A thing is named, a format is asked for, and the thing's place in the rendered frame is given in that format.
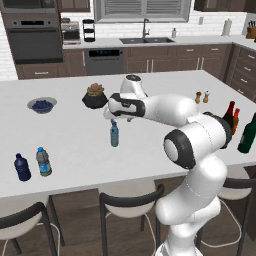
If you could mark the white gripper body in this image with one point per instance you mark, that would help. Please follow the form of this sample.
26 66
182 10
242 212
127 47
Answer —
116 117

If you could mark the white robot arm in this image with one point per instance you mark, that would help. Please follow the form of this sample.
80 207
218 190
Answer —
196 156

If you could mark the teal plastic bottle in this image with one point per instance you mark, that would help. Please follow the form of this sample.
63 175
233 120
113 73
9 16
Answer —
114 135

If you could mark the succulent in black pot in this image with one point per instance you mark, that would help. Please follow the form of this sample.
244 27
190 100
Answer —
94 98

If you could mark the grey dishwasher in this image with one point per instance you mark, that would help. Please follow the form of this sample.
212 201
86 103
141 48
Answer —
104 63

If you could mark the grey bowl of blueberries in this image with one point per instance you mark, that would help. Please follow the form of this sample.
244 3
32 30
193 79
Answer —
41 105

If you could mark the brown base cupboards run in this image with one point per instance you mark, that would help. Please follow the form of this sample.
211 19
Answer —
173 60

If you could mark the steel sink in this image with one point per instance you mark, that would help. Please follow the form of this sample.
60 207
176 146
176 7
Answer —
146 40

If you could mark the brown pepper shaker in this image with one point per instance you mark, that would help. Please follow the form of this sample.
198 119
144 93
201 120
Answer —
198 97

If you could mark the white stool black back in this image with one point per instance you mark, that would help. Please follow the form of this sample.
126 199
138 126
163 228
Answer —
130 201
238 186
20 216

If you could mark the grey plastic bottle blue cap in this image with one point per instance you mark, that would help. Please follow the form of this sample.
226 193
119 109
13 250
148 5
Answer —
44 163

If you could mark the brown shaker white top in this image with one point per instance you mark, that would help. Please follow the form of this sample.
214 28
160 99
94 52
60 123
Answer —
206 97

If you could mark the dark tap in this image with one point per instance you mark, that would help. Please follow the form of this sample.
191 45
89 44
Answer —
145 28

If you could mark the silver coffee machine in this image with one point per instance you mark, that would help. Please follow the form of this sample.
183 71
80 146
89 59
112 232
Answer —
70 32

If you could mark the grey soap dispenser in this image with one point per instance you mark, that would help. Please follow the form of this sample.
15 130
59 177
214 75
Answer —
174 33

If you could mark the dark blue plastic bottle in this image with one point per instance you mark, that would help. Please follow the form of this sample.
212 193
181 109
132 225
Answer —
22 168

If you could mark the window with grey blinds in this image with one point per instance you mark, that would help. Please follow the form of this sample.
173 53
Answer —
143 10

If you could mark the dark red glass bottle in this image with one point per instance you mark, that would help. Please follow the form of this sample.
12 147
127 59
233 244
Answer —
229 115

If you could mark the orange glass bottle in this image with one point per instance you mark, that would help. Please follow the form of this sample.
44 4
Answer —
236 121

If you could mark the green glass bottle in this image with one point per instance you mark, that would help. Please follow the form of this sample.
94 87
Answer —
247 136

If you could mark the brown drawer cupboards run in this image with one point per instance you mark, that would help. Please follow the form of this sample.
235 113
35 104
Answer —
245 71

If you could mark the white paper towel roll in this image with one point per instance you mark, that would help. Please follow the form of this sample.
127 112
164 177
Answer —
226 27

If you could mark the microwave oven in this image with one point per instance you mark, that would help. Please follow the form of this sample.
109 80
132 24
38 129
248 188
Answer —
28 3

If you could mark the wooden knife block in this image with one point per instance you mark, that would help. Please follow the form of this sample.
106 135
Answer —
251 31

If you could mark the steel wall oven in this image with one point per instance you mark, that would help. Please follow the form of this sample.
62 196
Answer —
35 41

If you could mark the brown wall cupboard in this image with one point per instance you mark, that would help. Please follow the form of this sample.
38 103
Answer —
226 5
73 5

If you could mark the grey wall socket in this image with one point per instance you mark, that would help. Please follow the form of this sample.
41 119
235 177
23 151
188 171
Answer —
201 20

